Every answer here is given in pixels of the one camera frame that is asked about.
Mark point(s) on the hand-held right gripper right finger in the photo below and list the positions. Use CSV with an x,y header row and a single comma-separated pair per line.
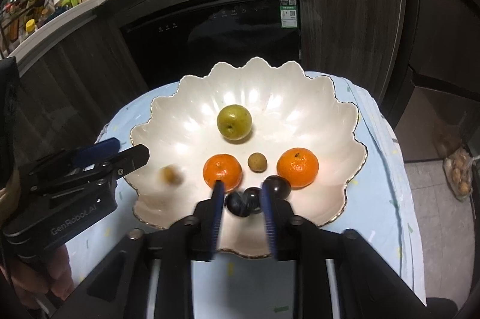
x,y
268,217

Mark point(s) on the black built-in dishwasher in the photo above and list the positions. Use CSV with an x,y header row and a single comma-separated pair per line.
x,y
225,34

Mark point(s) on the mandarin orange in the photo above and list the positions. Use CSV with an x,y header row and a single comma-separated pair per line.
x,y
222,171
297,168

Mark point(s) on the brown longan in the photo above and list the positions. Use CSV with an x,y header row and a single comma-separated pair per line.
x,y
257,162
171,175

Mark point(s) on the white scalloped bowl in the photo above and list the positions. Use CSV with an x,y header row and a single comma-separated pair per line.
x,y
281,116

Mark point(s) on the green jujube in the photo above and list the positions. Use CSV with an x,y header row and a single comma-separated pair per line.
x,y
234,122

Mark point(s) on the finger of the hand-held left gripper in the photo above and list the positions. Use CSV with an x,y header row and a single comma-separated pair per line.
x,y
95,151
131,156

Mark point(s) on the dark refrigerator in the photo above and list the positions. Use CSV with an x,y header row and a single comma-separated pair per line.
x,y
442,41

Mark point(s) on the clear bag of produce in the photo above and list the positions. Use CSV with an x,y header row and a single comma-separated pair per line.
x,y
457,176

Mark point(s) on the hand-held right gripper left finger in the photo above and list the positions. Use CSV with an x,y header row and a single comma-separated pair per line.
x,y
217,217

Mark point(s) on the person's left hand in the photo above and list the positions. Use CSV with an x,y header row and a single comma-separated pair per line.
x,y
56,266

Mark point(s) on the dark wood cabinet panel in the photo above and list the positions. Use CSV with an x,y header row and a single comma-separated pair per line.
x,y
82,79
345,22

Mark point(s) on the light blue tablecloth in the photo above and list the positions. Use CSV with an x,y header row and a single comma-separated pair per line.
x,y
378,191

